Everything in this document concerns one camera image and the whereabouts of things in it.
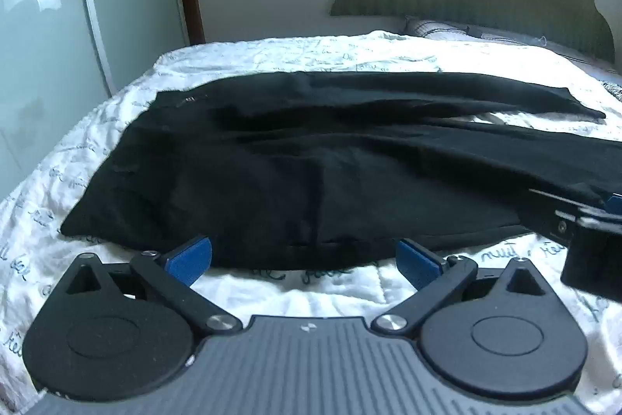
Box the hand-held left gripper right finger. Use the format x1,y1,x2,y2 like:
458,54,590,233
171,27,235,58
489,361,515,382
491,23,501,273
371,239,555,338

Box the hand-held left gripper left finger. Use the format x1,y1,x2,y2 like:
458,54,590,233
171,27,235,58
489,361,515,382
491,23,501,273
58,236,243,338

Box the black pants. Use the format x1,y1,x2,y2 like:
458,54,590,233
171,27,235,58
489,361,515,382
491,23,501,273
61,71,622,272

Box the grey striped pillow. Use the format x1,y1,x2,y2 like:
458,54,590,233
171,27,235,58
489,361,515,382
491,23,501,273
402,16,622,73

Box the white printed bedspread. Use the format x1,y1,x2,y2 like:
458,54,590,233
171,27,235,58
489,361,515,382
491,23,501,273
0,31,622,415

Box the frosted glass wardrobe door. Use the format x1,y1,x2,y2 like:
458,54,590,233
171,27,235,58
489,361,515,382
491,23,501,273
0,0,191,185

